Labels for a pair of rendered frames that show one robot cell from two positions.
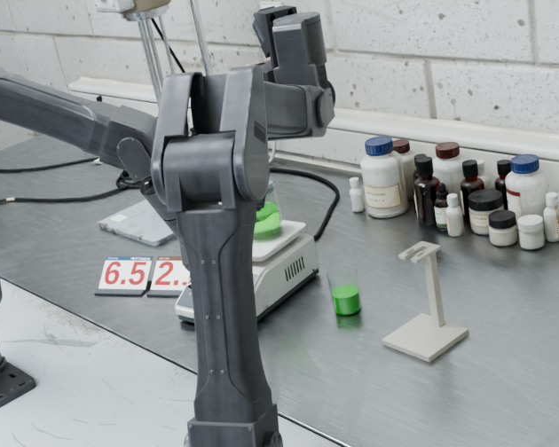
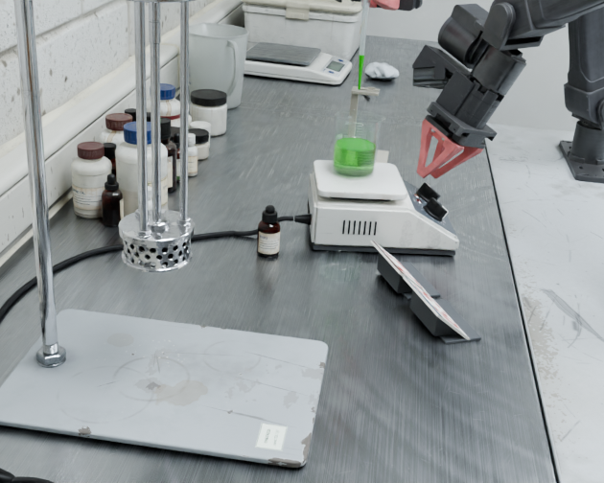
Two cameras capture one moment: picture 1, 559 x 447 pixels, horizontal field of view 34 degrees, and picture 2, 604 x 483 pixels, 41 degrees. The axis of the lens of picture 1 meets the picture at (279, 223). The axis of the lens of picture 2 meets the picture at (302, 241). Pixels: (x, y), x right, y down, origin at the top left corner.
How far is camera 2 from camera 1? 2.21 m
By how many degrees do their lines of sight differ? 115
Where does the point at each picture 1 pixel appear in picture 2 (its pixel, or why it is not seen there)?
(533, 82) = (82, 35)
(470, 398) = (407, 142)
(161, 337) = (487, 256)
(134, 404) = (566, 233)
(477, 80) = (55, 54)
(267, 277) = not seen: hidden behind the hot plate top
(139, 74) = not seen: outside the picture
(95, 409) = (595, 247)
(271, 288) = not seen: hidden behind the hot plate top
